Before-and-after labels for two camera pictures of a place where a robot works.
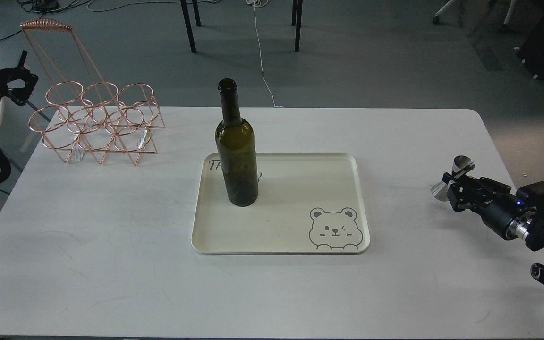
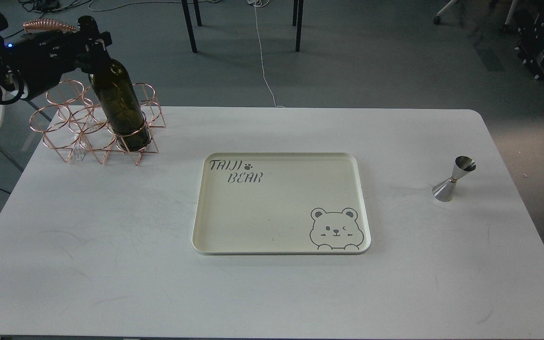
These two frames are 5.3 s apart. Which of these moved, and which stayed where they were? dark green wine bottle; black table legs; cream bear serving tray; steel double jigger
Moved: dark green wine bottle
Stayed: cream bear serving tray; black table legs; steel double jigger
